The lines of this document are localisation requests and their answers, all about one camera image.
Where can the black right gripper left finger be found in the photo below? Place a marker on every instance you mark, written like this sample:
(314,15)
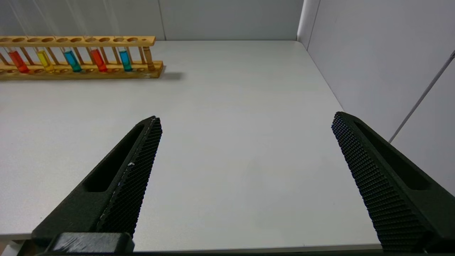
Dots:
(124,185)

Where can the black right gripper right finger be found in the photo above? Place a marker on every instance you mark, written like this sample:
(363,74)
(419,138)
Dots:
(384,177)

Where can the red pigment glass test tube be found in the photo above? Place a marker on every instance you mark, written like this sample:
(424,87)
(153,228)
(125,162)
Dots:
(18,63)
(98,60)

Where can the teal pigment glass test tube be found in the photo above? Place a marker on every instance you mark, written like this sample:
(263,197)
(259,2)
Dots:
(125,60)
(73,61)

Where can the wooden test tube rack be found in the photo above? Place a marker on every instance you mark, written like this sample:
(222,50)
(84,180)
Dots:
(106,41)

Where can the yellow pigment glass test tube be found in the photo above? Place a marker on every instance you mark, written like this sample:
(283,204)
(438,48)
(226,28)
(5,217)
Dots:
(45,62)

